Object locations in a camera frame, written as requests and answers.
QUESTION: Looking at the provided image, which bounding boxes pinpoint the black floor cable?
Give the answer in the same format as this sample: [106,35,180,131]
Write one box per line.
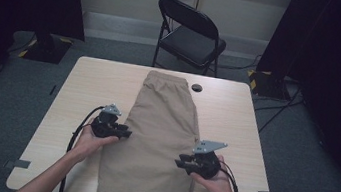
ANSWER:
[217,47,263,75]
[249,81,309,140]

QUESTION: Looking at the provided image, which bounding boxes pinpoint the beige shorts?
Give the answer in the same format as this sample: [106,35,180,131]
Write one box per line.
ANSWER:
[94,64,211,192]

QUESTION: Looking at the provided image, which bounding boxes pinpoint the hand-held gripper black cable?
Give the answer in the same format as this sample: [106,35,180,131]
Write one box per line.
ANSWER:
[57,100,106,192]
[214,159,246,192]

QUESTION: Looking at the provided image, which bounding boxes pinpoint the person's right hand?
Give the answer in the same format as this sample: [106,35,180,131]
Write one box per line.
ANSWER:
[187,151,240,192]

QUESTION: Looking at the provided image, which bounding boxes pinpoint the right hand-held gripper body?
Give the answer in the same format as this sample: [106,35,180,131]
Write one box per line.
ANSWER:
[183,137,229,183]

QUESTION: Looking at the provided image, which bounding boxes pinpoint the right hand-held gripper black cable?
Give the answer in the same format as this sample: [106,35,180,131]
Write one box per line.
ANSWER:
[214,159,246,192]

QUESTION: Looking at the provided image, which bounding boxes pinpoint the black folding chair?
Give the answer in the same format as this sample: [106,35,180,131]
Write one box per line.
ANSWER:
[148,0,233,79]

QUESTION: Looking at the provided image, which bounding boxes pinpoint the black table cable grommet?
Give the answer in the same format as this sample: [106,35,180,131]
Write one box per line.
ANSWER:
[190,82,204,94]

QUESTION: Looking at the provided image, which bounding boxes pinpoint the left hand-held gripper black cable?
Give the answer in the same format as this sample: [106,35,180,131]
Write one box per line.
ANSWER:
[57,100,106,192]

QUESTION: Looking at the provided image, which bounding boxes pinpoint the black stand base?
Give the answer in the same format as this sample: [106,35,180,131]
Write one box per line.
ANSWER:
[243,68,296,103]
[16,30,75,67]

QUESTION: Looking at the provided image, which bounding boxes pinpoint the person's left hand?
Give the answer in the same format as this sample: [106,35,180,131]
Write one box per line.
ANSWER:
[70,124,121,168]

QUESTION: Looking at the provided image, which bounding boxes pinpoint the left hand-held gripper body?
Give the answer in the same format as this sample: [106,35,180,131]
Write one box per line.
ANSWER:
[89,101,125,142]

